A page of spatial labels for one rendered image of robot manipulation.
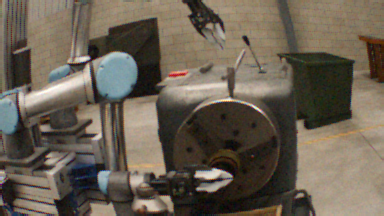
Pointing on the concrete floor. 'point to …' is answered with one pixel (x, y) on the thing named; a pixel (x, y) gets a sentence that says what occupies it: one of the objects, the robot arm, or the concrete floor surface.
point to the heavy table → (375, 56)
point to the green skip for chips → (321, 87)
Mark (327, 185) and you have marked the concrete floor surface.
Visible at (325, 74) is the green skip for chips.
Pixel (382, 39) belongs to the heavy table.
